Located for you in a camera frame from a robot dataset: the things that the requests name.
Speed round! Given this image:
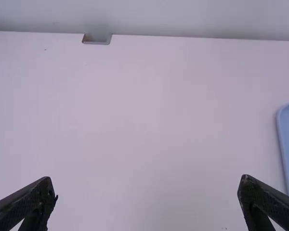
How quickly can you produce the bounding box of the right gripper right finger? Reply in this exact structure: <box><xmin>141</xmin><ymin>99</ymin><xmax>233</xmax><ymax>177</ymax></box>
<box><xmin>236</xmin><ymin>174</ymin><xmax>289</xmax><ymax>231</ymax></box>

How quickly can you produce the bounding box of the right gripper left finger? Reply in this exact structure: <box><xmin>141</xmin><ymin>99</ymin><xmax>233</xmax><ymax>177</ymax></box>
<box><xmin>0</xmin><ymin>176</ymin><xmax>59</xmax><ymax>231</ymax></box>

